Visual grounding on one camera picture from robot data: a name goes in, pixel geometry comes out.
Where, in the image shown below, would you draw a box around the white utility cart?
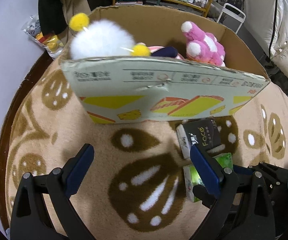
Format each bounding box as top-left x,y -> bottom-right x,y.
214,2 -> 246,34

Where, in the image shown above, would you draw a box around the green tissue pack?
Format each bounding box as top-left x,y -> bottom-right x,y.
182,152 -> 234,203

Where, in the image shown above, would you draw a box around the pink bear plush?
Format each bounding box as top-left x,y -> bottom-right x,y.
181,21 -> 225,67

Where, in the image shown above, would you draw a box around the white fluffy plush yellow pompoms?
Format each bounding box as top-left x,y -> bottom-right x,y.
69,13 -> 151,60

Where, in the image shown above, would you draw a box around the printed cardboard box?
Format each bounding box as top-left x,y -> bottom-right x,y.
59,5 -> 270,124

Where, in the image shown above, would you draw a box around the purple-haired doll plush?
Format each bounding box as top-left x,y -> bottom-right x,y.
151,45 -> 179,59

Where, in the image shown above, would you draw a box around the beige patterned rug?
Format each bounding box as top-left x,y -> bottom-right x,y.
5,57 -> 288,239

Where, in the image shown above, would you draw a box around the black tissue pack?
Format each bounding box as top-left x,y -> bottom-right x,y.
176,118 -> 221,159

